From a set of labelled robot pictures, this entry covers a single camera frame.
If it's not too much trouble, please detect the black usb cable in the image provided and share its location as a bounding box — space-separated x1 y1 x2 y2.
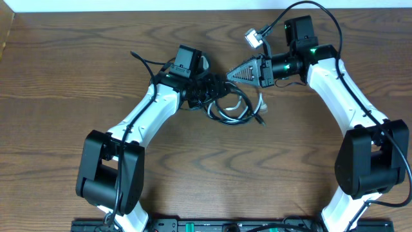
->
202 81 267 126

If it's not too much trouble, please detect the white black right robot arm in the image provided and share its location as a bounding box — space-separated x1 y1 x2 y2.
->
227 16 411 231

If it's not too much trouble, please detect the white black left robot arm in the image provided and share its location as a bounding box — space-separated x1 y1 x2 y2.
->
73 45 228 231

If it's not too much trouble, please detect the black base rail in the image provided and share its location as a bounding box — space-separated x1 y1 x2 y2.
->
70 217 395 232

